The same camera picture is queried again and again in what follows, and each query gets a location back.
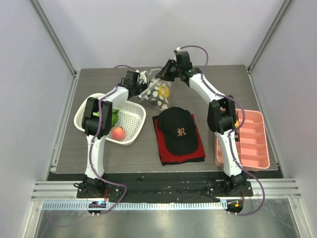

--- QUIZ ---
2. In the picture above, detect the black white rolled sock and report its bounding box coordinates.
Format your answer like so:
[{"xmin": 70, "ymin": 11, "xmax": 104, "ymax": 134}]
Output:
[{"xmin": 235, "ymin": 131, "xmax": 240, "ymax": 142}]

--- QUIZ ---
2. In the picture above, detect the right aluminium frame post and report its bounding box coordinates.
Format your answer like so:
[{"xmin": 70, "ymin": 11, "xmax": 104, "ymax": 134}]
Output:
[{"xmin": 247, "ymin": 0, "xmax": 294, "ymax": 74}]

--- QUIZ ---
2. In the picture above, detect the clear zip top bag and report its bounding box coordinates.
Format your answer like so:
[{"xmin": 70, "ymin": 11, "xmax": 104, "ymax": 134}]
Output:
[{"xmin": 138, "ymin": 68, "xmax": 172, "ymax": 111}]

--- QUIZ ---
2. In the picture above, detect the aluminium frame post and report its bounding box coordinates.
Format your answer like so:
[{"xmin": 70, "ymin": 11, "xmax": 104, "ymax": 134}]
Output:
[
  {"xmin": 247, "ymin": 0, "xmax": 294, "ymax": 74},
  {"xmin": 29, "ymin": 0, "xmax": 77, "ymax": 77}
]

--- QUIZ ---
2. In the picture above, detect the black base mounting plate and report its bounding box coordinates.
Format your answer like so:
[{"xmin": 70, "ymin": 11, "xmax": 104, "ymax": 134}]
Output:
[{"xmin": 48, "ymin": 171, "xmax": 282, "ymax": 203}]

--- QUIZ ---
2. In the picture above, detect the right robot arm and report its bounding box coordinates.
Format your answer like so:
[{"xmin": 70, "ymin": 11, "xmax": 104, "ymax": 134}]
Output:
[{"xmin": 156, "ymin": 50, "xmax": 247, "ymax": 196}]

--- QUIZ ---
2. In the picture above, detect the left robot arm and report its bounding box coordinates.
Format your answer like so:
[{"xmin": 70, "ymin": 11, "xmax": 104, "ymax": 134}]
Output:
[{"xmin": 81, "ymin": 71, "xmax": 148, "ymax": 198}]

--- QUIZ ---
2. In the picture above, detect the left aluminium frame post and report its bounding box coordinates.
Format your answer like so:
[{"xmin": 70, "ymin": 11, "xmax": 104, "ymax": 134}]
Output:
[{"xmin": 29, "ymin": 0, "xmax": 77, "ymax": 77}]

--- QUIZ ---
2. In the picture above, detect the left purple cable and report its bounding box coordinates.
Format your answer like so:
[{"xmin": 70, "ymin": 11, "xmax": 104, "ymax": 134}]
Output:
[{"xmin": 47, "ymin": 64, "xmax": 139, "ymax": 228}]

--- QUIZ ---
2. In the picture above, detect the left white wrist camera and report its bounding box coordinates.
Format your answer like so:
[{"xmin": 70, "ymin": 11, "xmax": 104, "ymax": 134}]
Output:
[{"xmin": 139, "ymin": 70, "xmax": 148, "ymax": 84}]

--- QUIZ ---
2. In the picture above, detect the white slotted cable duct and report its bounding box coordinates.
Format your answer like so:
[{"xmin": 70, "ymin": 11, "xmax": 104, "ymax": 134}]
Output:
[{"xmin": 42, "ymin": 200, "xmax": 227, "ymax": 211}]

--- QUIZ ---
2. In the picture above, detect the aluminium front rail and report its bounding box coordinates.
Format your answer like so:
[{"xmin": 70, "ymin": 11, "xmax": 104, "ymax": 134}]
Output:
[{"xmin": 31, "ymin": 178, "xmax": 301, "ymax": 201}]

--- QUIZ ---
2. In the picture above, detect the pink divided organizer tray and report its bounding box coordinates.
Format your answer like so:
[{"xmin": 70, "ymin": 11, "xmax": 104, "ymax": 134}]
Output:
[{"xmin": 214, "ymin": 110, "xmax": 270, "ymax": 172}]

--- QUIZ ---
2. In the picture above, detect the black baseball cap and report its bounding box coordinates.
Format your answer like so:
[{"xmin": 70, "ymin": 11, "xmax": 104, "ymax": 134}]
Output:
[{"xmin": 157, "ymin": 107, "xmax": 199, "ymax": 156}]

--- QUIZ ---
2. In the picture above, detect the fake dark plum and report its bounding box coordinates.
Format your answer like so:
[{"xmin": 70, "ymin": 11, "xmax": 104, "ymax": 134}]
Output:
[{"xmin": 141, "ymin": 86, "xmax": 161, "ymax": 106}]

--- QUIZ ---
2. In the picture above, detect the red folded cloth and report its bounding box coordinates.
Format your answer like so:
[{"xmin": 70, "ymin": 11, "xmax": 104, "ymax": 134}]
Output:
[{"xmin": 153, "ymin": 116, "xmax": 206, "ymax": 166}]

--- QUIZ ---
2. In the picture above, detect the white perforated plastic basket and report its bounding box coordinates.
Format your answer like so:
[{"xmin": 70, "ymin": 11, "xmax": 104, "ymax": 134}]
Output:
[{"xmin": 73, "ymin": 93, "xmax": 146, "ymax": 146}]

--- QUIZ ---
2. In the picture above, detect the fake orange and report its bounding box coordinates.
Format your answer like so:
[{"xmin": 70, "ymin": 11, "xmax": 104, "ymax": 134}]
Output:
[{"xmin": 158, "ymin": 84, "xmax": 170, "ymax": 99}]

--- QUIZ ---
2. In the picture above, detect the fake green cabbage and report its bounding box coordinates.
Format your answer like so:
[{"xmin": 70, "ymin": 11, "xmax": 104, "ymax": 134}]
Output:
[{"xmin": 93, "ymin": 109, "xmax": 119, "ymax": 127}]

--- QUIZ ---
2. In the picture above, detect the fake red peach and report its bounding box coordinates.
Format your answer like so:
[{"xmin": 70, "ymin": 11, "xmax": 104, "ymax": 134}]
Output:
[{"xmin": 110, "ymin": 126, "xmax": 126, "ymax": 141}]

